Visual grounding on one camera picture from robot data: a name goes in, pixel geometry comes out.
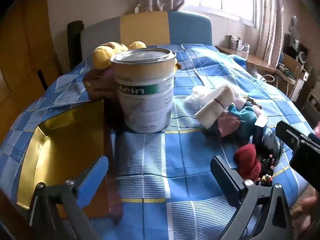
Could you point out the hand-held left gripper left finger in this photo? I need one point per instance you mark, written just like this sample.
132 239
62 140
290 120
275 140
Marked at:
92 180

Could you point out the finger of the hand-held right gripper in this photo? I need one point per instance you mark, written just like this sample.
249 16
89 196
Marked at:
287 132

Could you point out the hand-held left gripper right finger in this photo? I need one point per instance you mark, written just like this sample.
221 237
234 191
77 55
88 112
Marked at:
225 180

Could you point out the black fur piece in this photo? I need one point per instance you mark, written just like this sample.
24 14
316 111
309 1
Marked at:
270 142

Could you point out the red cloth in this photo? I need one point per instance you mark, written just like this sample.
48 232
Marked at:
247 162

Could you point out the brown scrunchie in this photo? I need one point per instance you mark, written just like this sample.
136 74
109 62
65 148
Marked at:
255 103

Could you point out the teal gloves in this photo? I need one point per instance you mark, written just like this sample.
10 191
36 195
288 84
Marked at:
245 117

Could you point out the gold tray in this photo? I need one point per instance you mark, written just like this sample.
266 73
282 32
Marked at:
62 142

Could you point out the pink cloth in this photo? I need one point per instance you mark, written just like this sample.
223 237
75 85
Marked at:
227 125

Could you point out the white towel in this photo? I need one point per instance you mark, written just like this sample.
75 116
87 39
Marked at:
215 105

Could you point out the person's right hand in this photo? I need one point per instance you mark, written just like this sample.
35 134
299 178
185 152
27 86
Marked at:
307 205

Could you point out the blue plaid bedsheet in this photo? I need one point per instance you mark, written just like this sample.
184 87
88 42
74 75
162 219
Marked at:
187 155

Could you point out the dark wooden cabinet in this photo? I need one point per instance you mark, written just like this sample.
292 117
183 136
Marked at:
310 92

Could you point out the cardboard box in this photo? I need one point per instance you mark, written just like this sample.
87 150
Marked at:
291 67

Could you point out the wooden desk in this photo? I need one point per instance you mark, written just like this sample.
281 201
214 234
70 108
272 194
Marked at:
257 63

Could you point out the small round fan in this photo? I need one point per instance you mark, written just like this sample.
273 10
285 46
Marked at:
302 57

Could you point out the purple box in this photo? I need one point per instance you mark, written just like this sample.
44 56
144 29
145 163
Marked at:
100 85

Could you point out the white tin can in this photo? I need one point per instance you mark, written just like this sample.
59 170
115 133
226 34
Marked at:
145 100

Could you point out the clear jar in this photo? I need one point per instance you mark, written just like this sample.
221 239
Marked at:
244 46

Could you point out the metal tin container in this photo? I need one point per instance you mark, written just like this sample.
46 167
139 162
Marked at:
232 42

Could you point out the yellow plush toy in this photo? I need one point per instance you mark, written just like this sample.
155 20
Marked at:
102 55

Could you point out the dark rolled mat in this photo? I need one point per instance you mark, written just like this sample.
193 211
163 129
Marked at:
75 42

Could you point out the wooden wardrobe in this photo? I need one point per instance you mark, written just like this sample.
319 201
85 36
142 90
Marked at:
25 42

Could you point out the grey yellow blue headboard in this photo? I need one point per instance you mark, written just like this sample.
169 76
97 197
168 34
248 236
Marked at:
145 27

